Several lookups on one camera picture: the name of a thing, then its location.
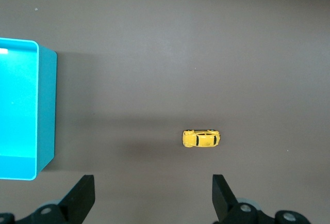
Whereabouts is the teal plastic storage bin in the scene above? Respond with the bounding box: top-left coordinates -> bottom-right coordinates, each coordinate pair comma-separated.
0,37 -> 58,181

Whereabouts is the yellow beetle toy car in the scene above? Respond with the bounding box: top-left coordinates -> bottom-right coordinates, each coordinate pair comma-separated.
182,129 -> 221,148

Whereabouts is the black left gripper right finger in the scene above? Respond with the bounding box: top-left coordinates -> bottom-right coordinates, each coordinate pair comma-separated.
212,174 -> 309,224

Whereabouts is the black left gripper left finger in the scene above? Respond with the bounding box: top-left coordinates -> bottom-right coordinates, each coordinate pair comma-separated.
0,174 -> 95,224

